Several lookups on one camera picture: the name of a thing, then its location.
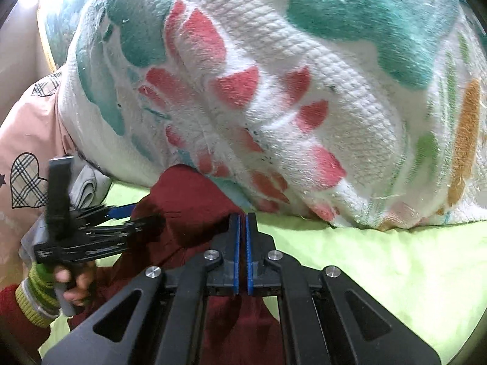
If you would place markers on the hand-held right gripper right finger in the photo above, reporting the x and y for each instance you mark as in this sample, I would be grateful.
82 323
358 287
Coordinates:
250 251

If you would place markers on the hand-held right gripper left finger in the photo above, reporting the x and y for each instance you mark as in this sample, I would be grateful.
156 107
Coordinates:
236 251

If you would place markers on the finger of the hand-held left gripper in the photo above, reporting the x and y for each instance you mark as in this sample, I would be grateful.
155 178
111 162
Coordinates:
116 211
129 226

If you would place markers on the dark red knit sweater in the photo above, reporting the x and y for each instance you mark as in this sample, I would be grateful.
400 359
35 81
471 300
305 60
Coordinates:
182 197

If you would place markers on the person's left hand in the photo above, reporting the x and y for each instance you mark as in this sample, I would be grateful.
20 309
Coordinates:
78 287

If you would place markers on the grey folded towel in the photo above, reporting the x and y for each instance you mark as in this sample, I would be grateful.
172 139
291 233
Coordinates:
83 186

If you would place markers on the light green bed sheet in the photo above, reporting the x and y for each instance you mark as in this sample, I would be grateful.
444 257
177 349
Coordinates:
380 273

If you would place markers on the white floral blanket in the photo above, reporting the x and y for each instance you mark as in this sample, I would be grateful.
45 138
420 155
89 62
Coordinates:
285 83

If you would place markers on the gold framed picture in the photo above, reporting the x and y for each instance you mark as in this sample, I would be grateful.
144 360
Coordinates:
61 7

